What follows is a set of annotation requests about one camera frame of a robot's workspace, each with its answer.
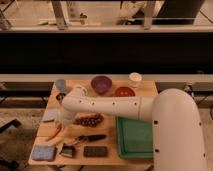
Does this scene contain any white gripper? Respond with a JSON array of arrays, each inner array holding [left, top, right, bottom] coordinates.
[[50, 108, 76, 144]]

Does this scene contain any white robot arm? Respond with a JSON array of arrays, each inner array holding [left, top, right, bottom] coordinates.
[[57, 85, 207, 171]]

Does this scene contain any purple bowl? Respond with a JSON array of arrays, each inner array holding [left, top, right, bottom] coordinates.
[[91, 76, 112, 95]]

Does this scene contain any red bowl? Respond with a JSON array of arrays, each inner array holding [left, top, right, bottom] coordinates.
[[115, 87, 135, 97]]

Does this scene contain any grey blue triangular cloth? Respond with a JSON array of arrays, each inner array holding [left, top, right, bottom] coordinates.
[[42, 108, 58, 122]]

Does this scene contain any blue sponge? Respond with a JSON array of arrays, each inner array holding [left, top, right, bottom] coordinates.
[[31, 145, 57, 161]]

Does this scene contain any dark grape bunch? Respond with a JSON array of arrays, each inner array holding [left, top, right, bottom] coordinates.
[[74, 114, 104, 127]]

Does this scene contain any small metal cup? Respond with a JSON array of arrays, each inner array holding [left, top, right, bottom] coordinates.
[[56, 93, 66, 103]]

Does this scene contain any black rectangular block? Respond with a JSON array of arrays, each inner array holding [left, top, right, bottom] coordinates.
[[83, 146, 108, 157]]

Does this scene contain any blue cup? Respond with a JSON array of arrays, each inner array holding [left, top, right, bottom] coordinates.
[[55, 79, 67, 93]]

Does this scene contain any green plastic tray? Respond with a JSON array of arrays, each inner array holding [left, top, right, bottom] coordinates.
[[116, 117, 153, 160]]

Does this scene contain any white paper cup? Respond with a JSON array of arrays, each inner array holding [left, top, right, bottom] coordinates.
[[129, 72, 142, 88]]

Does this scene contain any black handled knife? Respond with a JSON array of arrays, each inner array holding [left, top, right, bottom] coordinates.
[[76, 134, 107, 143]]

